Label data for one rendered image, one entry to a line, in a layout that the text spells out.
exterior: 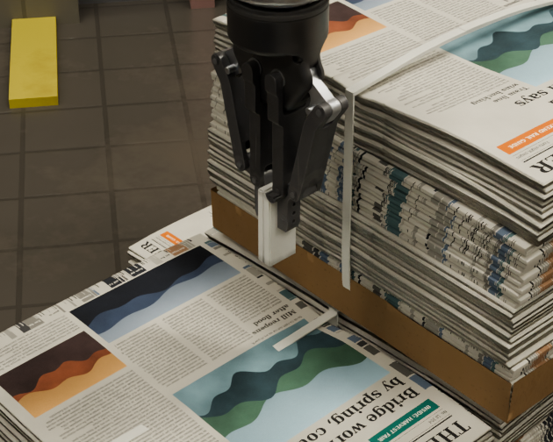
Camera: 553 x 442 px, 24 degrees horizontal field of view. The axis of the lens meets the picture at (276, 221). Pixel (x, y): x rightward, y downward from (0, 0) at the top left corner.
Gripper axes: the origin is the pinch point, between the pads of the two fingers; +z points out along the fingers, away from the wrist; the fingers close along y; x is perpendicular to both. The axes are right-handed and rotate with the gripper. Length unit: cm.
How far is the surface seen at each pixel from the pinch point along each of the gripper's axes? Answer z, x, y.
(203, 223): 36, -29, 46
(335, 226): 3.6, -6.8, -0.1
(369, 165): -3.9, -7.1, -3.3
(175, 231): 36, -26, 47
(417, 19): -10.1, -20.5, 4.0
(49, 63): 93, -103, 197
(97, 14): 96, -133, 217
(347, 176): -2.4, -6.4, -1.6
